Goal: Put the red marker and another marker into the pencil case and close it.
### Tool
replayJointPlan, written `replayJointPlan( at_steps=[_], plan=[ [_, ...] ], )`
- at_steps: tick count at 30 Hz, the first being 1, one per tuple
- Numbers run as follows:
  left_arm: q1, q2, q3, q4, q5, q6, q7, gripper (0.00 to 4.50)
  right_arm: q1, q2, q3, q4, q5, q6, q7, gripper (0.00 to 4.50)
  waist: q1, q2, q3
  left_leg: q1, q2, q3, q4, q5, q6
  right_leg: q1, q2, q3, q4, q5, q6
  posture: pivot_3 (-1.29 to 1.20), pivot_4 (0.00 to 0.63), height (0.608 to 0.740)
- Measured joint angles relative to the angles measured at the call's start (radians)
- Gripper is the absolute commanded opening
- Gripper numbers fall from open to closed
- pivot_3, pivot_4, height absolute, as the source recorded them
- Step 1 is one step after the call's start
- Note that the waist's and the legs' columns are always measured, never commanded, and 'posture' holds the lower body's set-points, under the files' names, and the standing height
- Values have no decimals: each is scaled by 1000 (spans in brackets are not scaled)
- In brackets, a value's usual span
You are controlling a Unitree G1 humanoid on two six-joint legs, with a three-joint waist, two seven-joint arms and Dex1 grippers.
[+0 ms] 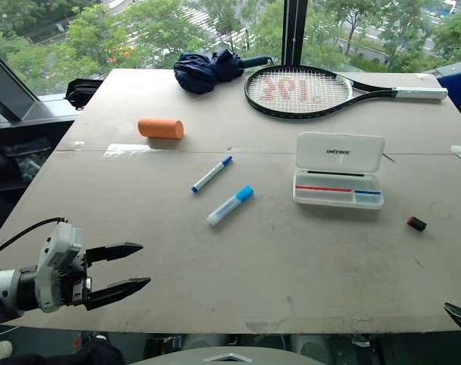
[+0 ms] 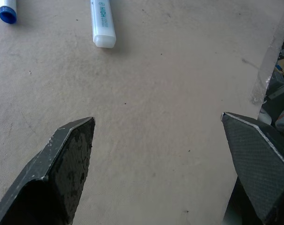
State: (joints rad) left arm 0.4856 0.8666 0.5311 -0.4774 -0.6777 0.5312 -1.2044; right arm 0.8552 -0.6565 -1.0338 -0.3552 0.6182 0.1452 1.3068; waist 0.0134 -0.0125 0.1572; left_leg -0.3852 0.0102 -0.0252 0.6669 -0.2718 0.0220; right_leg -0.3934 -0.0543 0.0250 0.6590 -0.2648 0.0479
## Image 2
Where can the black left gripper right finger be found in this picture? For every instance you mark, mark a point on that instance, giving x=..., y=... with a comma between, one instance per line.
x=261, y=164

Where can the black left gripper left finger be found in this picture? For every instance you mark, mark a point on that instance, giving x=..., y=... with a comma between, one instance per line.
x=53, y=173

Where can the clutter of boxes on floor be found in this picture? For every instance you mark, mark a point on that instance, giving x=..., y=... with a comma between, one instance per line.
x=279, y=89

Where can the white highlighter pen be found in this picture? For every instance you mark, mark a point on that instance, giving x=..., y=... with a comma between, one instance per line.
x=102, y=23

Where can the white marker with blue cap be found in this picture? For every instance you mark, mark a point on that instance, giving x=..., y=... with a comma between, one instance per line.
x=7, y=11

